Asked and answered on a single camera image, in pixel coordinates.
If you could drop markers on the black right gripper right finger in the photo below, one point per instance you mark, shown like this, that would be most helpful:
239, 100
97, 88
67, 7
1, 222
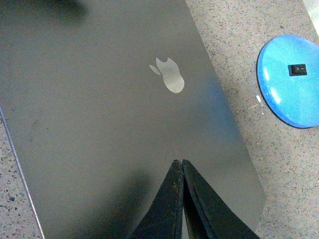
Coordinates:
207, 215

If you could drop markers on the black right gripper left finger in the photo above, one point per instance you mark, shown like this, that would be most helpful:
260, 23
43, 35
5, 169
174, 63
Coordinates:
163, 220

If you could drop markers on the grey laptop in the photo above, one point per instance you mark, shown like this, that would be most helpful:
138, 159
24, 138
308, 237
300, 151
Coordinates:
100, 97

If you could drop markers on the blue desk lamp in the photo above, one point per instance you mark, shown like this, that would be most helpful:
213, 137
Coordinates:
288, 78

